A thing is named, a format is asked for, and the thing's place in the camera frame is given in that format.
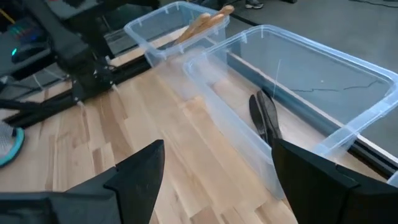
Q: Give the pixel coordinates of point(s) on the teal rimmed mesh strainer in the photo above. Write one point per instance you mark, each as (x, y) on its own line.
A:
(9, 143)

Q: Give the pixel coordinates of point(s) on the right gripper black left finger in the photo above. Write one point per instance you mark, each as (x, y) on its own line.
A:
(62, 208)

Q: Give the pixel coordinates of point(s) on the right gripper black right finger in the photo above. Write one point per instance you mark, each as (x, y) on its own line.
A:
(326, 196)

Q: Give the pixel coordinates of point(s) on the clear plastic storage bin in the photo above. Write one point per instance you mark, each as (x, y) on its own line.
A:
(351, 130)
(161, 53)

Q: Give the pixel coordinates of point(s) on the black metal kitchen tongs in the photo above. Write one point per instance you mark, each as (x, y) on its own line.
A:
(256, 116)
(270, 118)

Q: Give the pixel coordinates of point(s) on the long wooden spatula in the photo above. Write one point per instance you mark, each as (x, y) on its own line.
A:
(192, 29)

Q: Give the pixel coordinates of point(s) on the person's foot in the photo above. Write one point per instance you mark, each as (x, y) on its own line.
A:
(253, 3)

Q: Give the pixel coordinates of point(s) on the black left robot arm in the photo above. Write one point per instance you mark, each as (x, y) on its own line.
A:
(71, 53)

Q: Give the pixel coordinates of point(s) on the wooden spoon with oval head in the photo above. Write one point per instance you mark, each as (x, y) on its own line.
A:
(214, 21)

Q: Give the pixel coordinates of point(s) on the wooden spatula with round head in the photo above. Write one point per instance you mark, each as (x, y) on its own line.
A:
(228, 9)

